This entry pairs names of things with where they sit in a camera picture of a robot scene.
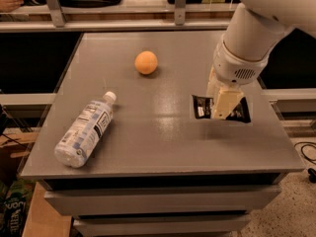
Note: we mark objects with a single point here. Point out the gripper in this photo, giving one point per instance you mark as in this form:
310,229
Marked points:
234,69

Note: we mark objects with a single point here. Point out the black rxbar chocolate wrapper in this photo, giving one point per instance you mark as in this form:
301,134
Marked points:
202,109

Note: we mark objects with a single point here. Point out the orange fruit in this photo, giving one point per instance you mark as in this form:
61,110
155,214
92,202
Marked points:
146,62

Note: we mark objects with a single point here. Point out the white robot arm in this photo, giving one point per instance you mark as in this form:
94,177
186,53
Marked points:
243,51

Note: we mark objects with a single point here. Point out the person hand in background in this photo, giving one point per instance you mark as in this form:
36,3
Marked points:
7,6

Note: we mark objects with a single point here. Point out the grey drawer cabinet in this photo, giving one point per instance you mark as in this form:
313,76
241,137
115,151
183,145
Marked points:
158,170

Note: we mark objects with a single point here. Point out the clear plastic water bottle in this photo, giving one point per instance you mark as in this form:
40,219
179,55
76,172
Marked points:
79,141

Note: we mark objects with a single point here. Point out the brown cardboard box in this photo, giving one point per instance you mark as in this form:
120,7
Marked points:
43,220

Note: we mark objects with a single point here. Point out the green nestle water pack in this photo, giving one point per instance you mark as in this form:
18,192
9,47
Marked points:
16,206

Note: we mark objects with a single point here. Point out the metal shelf rail frame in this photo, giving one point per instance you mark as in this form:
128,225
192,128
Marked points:
128,15

